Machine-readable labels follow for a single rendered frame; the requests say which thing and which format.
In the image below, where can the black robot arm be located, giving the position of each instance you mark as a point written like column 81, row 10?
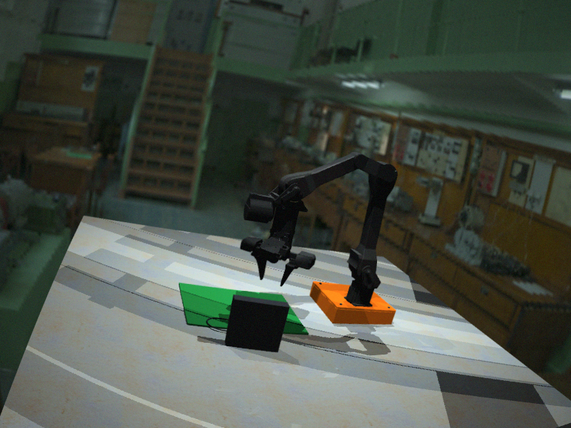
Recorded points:
column 294, row 187

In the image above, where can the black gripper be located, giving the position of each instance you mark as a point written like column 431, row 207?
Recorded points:
column 303, row 259

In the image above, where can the green circuit board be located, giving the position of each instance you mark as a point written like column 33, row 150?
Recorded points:
column 201, row 303

